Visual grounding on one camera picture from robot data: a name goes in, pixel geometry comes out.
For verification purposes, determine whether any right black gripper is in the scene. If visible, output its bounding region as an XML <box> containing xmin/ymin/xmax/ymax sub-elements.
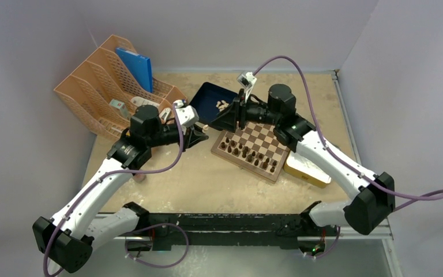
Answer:
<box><xmin>212</xmin><ymin>89</ymin><xmax>280</xmax><ymax>134</ymax></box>

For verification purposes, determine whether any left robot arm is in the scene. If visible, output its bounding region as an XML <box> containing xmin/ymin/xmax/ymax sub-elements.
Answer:
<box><xmin>32</xmin><ymin>100</ymin><xmax>208</xmax><ymax>276</ymax></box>

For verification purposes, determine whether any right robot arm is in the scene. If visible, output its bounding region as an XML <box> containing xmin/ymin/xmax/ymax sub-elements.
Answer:
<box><xmin>211</xmin><ymin>84</ymin><xmax>396</xmax><ymax>235</ymax></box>

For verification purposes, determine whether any pile of light chess pieces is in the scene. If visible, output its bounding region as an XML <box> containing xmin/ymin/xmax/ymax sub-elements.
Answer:
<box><xmin>216</xmin><ymin>100</ymin><xmax>230</xmax><ymax>111</ymax></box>

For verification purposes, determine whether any wooden chess board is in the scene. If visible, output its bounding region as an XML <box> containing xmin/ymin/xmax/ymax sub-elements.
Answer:
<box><xmin>211</xmin><ymin>122</ymin><xmax>290</xmax><ymax>183</ymax></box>

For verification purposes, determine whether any row of dark chess pieces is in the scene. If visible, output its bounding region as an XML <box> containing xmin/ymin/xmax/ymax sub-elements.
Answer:
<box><xmin>212</xmin><ymin>136</ymin><xmax>287</xmax><ymax>175</ymax></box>

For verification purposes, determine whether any dark blue tray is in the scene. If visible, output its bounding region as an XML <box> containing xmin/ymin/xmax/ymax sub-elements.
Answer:
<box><xmin>190</xmin><ymin>82</ymin><xmax>238</xmax><ymax>125</ymax></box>

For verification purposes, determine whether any pink capped bottle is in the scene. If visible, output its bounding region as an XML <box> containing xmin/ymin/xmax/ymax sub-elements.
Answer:
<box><xmin>133</xmin><ymin>174</ymin><xmax>146</xmax><ymax>183</ymax></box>

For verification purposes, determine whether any small grey box in organizer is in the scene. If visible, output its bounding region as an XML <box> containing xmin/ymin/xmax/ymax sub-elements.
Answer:
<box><xmin>109</xmin><ymin>99</ymin><xmax>130</xmax><ymax>119</ymax></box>

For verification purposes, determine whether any metal tin box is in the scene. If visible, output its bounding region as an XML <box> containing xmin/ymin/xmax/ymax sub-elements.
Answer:
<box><xmin>284</xmin><ymin>152</ymin><xmax>332</xmax><ymax>188</ymax></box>

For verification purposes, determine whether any blue folder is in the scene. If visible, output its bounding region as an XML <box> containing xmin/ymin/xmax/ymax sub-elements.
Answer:
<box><xmin>115</xmin><ymin>47</ymin><xmax>153</xmax><ymax>93</ymax></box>

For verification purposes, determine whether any orange plastic file organizer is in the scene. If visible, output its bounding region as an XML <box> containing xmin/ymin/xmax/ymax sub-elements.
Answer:
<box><xmin>54</xmin><ymin>35</ymin><xmax>187</xmax><ymax>141</ymax></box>

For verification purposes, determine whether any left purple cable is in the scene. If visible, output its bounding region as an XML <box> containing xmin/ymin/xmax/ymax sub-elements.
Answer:
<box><xmin>42</xmin><ymin>101</ymin><xmax>190</xmax><ymax>277</ymax></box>

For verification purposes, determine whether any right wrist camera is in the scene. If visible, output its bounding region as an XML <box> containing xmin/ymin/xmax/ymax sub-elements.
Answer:
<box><xmin>237</xmin><ymin>72</ymin><xmax>257</xmax><ymax>101</ymax></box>

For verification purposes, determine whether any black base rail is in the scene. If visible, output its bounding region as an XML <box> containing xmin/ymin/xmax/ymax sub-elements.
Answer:
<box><xmin>130</xmin><ymin>213</ymin><xmax>337</xmax><ymax>251</ymax></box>

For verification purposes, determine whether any aluminium frame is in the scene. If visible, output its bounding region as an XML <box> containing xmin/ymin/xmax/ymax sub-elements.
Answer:
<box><xmin>46</xmin><ymin>222</ymin><xmax>404</xmax><ymax>277</ymax></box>

